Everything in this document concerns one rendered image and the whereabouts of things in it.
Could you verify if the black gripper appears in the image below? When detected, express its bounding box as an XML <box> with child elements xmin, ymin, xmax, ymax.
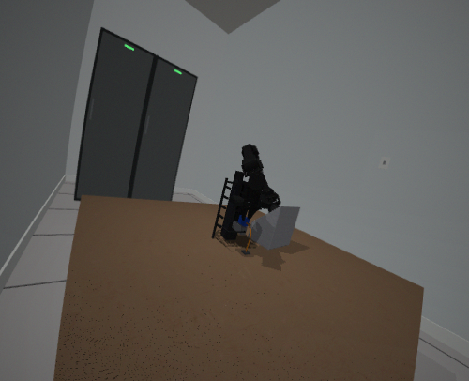
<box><xmin>230</xmin><ymin>186</ymin><xmax>262</xmax><ymax>221</ymax></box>

